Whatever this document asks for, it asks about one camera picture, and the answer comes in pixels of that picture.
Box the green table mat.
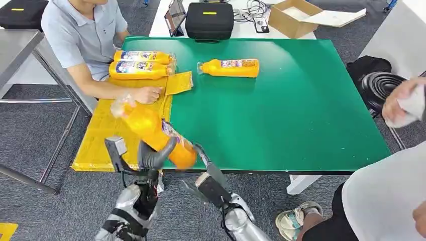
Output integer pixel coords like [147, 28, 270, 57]
[121, 36, 392, 172]

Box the pale sandal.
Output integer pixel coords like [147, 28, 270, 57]
[275, 201, 324, 241]

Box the black ribbed coil hose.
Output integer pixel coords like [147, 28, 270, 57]
[361, 71, 409, 116]

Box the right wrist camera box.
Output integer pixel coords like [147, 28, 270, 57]
[195, 172, 233, 209]

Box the black tablet on stand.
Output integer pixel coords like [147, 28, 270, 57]
[164, 0, 187, 38]

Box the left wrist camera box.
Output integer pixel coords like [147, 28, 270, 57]
[104, 136, 129, 172]

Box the white table leg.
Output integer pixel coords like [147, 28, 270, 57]
[286, 174, 317, 196]

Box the person's left hand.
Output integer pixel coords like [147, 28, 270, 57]
[412, 201, 426, 230]

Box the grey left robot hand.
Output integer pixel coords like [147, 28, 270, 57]
[137, 136, 179, 186]

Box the person's right hand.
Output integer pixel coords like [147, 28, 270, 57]
[382, 77, 426, 124]
[133, 86, 164, 105]

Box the grey steel table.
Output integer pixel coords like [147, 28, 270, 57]
[0, 29, 98, 196]

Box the person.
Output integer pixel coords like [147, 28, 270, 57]
[40, 0, 164, 105]
[275, 77, 426, 241]

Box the large yellow sheet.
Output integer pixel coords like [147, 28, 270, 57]
[71, 76, 174, 173]

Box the orange drink bottle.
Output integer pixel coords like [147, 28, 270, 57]
[109, 61, 176, 81]
[197, 59, 260, 79]
[110, 94, 198, 170]
[114, 50, 176, 66]

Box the tangle of cables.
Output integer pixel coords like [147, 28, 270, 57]
[233, 0, 271, 23]

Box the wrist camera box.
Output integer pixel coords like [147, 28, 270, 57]
[104, 136, 129, 172]
[195, 172, 233, 209]

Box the black case yellow label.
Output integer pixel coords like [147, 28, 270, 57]
[185, 2, 235, 44]
[0, 0, 50, 32]

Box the cardboard box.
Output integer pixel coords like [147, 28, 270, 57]
[268, 0, 367, 40]

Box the white cloth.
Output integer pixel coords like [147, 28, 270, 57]
[386, 84, 426, 129]

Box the small yellow sheet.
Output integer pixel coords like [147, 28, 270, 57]
[165, 71, 194, 96]

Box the black backpack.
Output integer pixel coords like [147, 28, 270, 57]
[346, 55, 393, 88]

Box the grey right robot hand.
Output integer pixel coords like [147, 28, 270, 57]
[182, 143, 234, 203]

